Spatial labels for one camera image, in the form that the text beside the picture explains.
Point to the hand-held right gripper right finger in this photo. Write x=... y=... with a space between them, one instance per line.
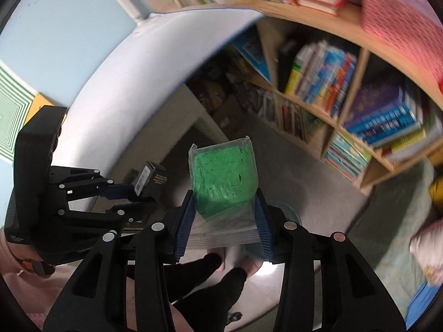
x=263 y=228

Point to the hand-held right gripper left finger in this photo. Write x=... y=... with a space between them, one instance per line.
x=180 y=228

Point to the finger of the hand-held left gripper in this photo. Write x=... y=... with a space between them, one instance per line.
x=138 y=211
x=119 y=191

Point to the small black box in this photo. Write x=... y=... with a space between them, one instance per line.
x=152 y=178

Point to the green clay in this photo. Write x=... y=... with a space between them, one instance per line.
x=221 y=176

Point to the green striped white poster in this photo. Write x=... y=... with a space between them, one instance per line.
x=10 y=124

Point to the person's left leg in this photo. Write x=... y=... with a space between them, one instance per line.
x=197 y=273

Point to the person's leg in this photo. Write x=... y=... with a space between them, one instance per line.
x=197 y=273
x=221 y=294

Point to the person's right leg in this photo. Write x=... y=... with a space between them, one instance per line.
x=221 y=294

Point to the stack of flat pale books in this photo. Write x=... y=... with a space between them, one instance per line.
x=346 y=157

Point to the row of small slim books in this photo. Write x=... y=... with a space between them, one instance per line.
x=290 y=114

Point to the brown cardboard box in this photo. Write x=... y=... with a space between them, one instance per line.
x=228 y=114

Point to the grey green rug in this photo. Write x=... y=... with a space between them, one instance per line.
x=391 y=235

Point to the stack of purple blue books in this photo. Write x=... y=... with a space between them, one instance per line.
x=384 y=117

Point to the patterned white cloth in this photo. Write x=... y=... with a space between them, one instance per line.
x=427 y=250

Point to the row of colourful books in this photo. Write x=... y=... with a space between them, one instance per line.
x=322 y=72

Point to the leaning blue picture book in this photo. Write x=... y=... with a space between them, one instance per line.
x=254 y=53

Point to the yellow toy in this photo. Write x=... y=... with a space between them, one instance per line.
x=436 y=190

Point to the wooden bookshelf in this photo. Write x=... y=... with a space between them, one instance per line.
x=346 y=20

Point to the pink patterned box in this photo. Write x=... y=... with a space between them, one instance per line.
x=401 y=24

